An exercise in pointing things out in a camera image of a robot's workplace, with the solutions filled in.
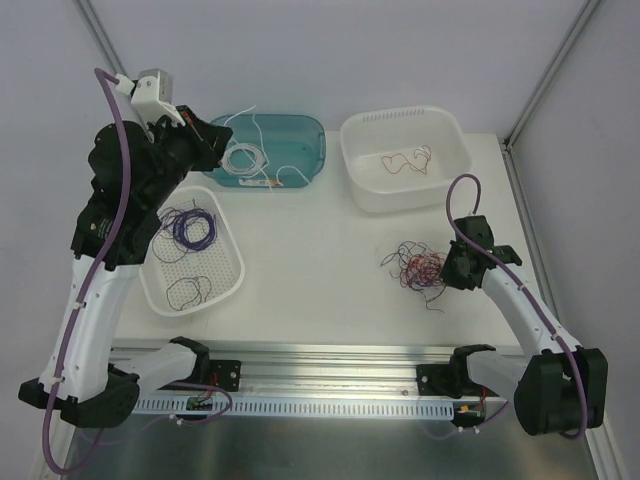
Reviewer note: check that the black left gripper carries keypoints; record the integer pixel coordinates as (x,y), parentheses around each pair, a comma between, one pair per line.
(201,138)

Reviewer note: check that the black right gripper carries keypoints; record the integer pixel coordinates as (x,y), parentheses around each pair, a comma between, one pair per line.
(451,270)

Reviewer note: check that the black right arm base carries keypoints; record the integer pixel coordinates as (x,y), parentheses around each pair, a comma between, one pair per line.
(450,379)

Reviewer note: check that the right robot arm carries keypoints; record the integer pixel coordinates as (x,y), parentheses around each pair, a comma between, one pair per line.
(561,388)

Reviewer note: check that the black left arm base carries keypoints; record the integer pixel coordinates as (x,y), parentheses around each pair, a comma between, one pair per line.
(224,374)

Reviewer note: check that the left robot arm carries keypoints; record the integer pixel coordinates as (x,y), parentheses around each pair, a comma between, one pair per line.
(135,172)

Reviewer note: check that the teal plastic bin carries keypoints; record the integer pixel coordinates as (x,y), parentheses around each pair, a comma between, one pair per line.
(271,151)

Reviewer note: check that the white perforated tray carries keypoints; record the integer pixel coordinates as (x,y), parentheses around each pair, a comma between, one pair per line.
(193,261)

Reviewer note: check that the white tub basket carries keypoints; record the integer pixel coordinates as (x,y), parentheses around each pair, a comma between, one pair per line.
(403,158)

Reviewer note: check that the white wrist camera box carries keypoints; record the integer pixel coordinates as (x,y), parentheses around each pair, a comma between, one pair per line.
(150,95)

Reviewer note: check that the aluminium frame rail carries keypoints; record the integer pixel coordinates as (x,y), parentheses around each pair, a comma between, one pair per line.
(328,371)

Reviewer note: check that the white slotted cable duct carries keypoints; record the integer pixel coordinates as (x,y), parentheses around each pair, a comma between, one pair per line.
(404,409)

